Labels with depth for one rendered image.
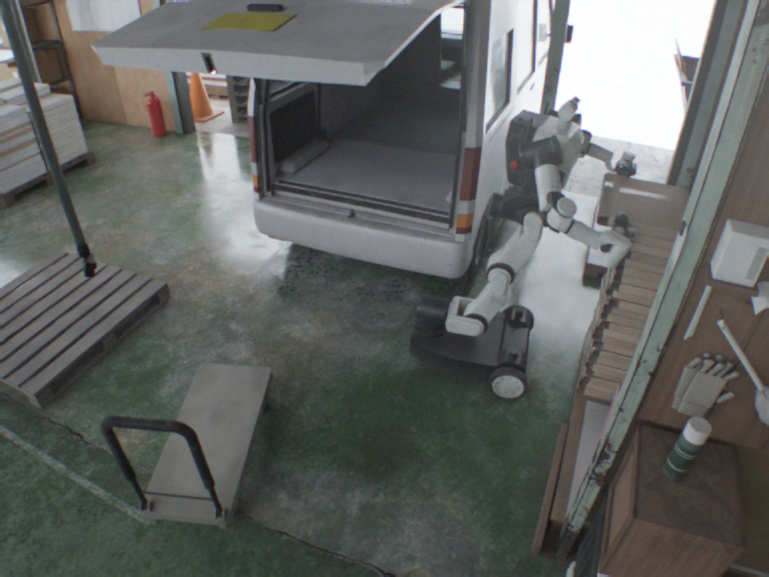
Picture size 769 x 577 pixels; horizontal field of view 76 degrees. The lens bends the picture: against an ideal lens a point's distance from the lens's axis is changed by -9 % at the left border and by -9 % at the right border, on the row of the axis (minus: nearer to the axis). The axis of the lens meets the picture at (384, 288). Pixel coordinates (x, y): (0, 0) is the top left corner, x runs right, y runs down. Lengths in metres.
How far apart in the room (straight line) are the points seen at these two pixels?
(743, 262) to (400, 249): 2.17
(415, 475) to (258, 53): 1.87
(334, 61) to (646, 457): 1.51
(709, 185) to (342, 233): 2.36
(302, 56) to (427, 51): 3.06
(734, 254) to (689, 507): 0.70
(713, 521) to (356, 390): 1.87
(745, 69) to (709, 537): 1.12
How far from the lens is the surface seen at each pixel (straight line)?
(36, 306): 3.93
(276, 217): 3.50
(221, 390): 2.74
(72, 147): 6.20
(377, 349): 3.13
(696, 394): 1.66
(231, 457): 2.46
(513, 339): 2.98
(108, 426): 2.00
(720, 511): 1.70
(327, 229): 3.31
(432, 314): 2.89
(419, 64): 4.87
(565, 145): 2.29
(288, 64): 1.85
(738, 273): 1.37
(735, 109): 1.27
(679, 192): 2.73
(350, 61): 1.75
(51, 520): 2.84
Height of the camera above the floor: 2.13
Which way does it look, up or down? 36 degrees down
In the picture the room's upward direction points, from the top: straight up
